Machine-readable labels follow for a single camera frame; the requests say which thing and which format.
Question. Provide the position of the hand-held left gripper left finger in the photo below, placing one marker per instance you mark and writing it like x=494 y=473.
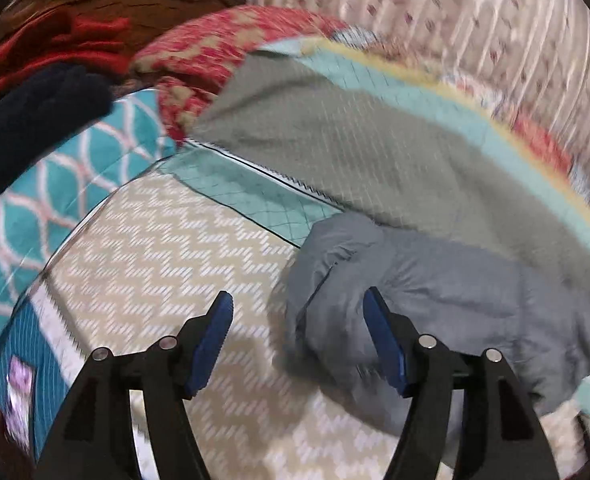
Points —
x=210 y=345

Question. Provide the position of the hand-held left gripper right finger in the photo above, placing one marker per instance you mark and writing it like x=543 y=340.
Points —
x=387 y=345

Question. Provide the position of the grey jacket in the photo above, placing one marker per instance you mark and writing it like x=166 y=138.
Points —
x=455 y=300

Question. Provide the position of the striped patchwork bedspread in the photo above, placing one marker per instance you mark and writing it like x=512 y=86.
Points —
x=365 y=160

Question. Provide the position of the smartphone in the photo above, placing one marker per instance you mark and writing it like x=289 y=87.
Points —
x=20 y=395

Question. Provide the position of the teal wave-pattern pillow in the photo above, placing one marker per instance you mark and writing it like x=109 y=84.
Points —
x=65 y=185

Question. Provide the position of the dark navy cloth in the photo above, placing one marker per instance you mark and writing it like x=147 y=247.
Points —
x=30 y=120

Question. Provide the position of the red patterned quilt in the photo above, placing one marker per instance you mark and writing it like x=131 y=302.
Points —
x=210 y=45

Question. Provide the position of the beige floral curtain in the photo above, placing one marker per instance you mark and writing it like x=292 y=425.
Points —
x=450 y=25

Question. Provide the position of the red fleece cloth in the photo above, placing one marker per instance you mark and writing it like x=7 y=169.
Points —
x=50 y=45

